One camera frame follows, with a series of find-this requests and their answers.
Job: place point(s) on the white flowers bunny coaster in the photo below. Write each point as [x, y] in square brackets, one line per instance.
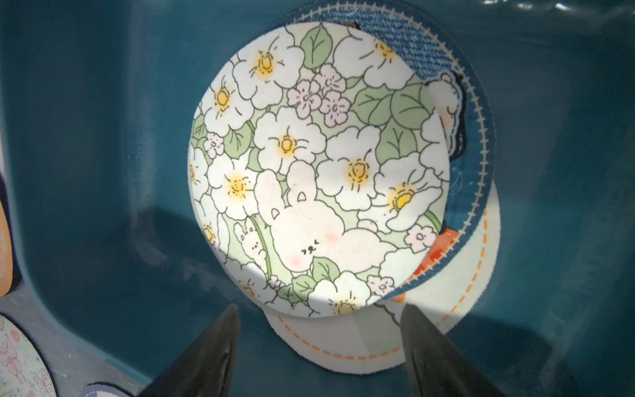
[319, 166]

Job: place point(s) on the blue bears coaster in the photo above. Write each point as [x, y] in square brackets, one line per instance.
[466, 124]

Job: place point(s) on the orange coaster left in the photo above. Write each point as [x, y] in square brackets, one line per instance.
[10, 274]

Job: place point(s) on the white sheep coaster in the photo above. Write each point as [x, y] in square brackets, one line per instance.
[369, 340]

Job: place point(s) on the white pink floral coaster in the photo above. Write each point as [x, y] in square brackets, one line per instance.
[23, 370]

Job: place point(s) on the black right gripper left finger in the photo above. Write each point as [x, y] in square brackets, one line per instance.
[206, 367]

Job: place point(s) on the teal plastic storage box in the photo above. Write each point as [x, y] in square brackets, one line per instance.
[97, 101]

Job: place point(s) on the purple pink bunny coaster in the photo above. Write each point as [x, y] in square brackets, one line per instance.
[103, 390]

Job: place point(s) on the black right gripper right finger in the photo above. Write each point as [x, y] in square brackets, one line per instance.
[433, 365]

